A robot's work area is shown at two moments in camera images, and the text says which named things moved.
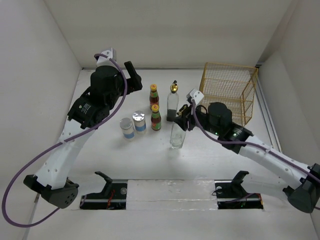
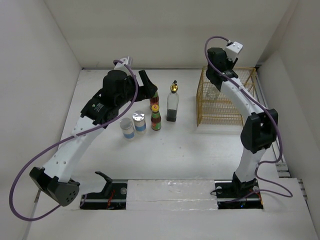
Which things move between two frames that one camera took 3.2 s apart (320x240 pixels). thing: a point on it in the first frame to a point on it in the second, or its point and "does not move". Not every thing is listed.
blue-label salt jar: (138, 117) does not move
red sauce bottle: (156, 121) does not move
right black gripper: (185, 115) to (231, 64)
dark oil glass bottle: (172, 102) does not move
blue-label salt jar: (127, 128) does not move
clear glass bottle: (177, 136) to (212, 93)
